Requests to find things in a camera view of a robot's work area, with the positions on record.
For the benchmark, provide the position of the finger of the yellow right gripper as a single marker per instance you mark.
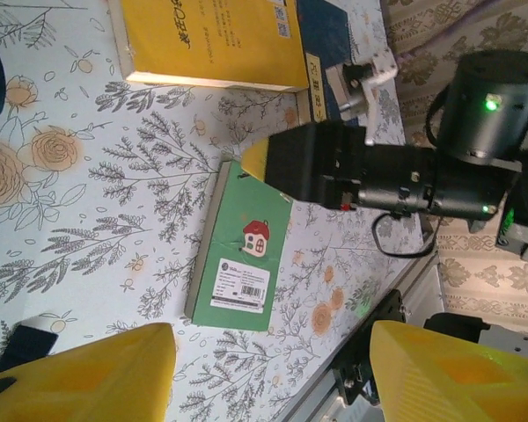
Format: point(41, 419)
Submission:
point(308, 158)

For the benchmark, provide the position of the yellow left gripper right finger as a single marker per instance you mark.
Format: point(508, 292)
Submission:
point(444, 378)

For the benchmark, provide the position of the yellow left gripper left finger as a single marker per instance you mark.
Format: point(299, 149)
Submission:
point(92, 382)

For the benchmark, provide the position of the green notebook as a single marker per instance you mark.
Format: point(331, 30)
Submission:
point(246, 246)

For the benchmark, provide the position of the blue book with yellow label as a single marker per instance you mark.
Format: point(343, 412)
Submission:
point(325, 35)

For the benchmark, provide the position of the long aluminium frame rail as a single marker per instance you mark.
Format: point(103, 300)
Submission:
point(310, 409)

